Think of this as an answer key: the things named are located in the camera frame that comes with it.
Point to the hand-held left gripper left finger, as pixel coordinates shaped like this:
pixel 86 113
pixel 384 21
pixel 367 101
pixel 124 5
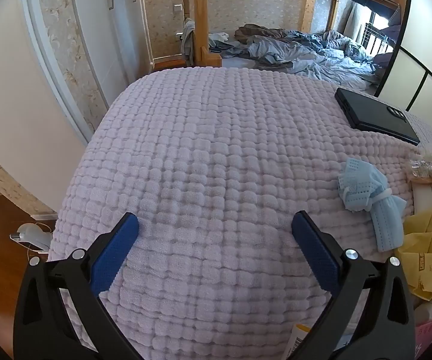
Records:
pixel 114 255

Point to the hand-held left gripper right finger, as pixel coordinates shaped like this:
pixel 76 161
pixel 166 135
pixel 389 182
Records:
pixel 315 251

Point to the white medicine box yellow band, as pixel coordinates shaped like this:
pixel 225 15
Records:
pixel 299 341

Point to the blue face mask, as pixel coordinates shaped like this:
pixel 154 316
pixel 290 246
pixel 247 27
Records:
pixel 358 183

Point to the white handheld appliance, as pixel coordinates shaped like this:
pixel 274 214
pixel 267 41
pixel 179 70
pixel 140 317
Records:
pixel 32 234

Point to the white plastic bottle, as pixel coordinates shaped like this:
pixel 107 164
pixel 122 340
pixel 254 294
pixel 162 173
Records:
pixel 426 307

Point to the lilac quilted blanket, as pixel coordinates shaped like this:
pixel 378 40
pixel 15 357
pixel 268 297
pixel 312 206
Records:
pixel 216 157

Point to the clear plastic snack bag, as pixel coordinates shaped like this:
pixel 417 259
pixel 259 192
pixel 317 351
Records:
pixel 426 167

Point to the pink packet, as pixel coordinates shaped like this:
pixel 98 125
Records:
pixel 428 337

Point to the blue duvet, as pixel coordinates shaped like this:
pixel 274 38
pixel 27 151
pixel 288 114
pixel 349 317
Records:
pixel 306 56

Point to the white door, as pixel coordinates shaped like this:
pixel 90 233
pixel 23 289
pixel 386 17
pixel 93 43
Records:
pixel 20 82

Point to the white wardrobe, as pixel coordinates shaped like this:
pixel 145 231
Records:
pixel 118 37

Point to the grey hanging cloth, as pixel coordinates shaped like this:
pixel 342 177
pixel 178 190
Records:
pixel 189 41

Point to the brown cloth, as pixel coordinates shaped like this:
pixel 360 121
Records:
pixel 253 32

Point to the black framed sliding door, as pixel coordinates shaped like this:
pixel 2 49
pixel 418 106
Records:
pixel 426 45

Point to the wooden bunk bed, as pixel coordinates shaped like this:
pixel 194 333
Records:
pixel 200 15

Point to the metal bed rail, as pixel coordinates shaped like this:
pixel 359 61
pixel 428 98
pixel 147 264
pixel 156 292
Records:
pixel 373 37

